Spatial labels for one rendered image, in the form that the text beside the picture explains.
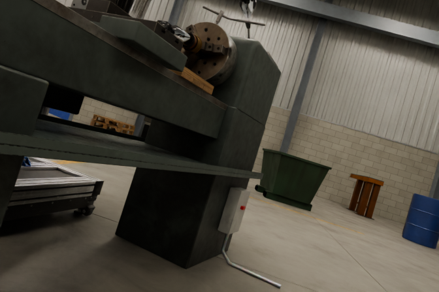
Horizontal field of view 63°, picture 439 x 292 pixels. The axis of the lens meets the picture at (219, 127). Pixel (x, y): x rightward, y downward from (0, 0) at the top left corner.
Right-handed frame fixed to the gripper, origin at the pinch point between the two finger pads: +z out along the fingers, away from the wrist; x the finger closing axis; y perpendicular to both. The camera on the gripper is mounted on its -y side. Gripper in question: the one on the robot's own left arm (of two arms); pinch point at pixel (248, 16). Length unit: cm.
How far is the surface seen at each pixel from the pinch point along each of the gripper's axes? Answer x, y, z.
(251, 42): 1.0, -0.4, 14.5
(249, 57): 0.2, 0.1, 23.3
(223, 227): -26, -26, 112
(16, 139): -10, 123, 82
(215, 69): -13.0, 15.9, 33.0
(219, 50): -9.2, 19.9, 25.2
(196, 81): -11, 42, 47
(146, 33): -5, 88, 46
